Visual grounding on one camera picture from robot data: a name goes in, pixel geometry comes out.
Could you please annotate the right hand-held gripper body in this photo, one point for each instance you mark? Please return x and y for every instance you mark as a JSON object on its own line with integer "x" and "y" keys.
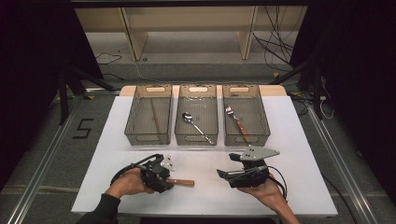
{"x": 253, "y": 179}

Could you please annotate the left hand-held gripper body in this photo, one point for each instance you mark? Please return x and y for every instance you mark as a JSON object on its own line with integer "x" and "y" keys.
{"x": 154, "y": 174}

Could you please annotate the smoky transparent plastic bin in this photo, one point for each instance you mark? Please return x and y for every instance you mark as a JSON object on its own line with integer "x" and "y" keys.
{"x": 196, "y": 138}
{"x": 148, "y": 137}
{"x": 261, "y": 124}

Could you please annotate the dark brown wooden chopstick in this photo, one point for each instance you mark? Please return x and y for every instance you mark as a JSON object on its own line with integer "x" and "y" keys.
{"x": 157, "y": 124}
{"x": 153, "y": 112}

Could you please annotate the person's right hand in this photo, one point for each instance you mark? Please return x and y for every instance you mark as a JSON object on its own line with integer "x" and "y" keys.
{"x": 271, "y": 194}

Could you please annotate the person's left hand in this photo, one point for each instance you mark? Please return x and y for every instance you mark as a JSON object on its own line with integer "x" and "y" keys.
{"x": 129, "y": 183}

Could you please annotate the black metal stand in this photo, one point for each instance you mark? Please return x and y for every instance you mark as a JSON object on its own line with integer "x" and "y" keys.
{"x": 317, "y": 93}
{"x": 63, "y": 102}

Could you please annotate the light wooden shelf unit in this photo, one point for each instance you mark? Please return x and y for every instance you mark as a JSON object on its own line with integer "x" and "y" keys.
{"x": 137, "y": 40}

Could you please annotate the black curtain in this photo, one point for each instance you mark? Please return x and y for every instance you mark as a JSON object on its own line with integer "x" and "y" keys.
{"x": 358, "y": 62}
{"x": 31, "y": 62}

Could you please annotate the aluminium floor rail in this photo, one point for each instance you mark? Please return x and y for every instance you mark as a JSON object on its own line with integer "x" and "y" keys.
{"x": 342, "y": 161}
{"x": 40, "y": 174}

